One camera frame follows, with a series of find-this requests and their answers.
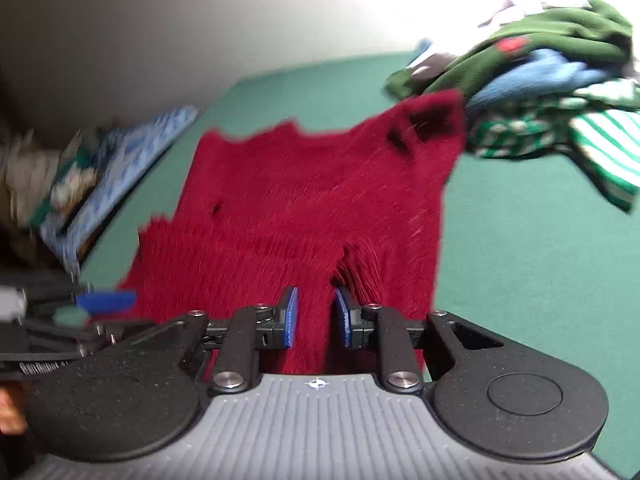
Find dark red knit sweater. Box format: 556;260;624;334
122;90;465;375

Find person's left hand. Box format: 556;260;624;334
0;384;27;436

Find white work gloves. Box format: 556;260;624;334
50;165;99;212

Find white patterned bag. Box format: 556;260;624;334
4;130;61;228

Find blue white checkered towel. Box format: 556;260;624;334
35;105;198;274

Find green bed sheet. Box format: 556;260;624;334
82;54;639;477

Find green white striped garment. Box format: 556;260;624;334
469;78;639;212

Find light blue garment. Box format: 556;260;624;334
465;49;623;116

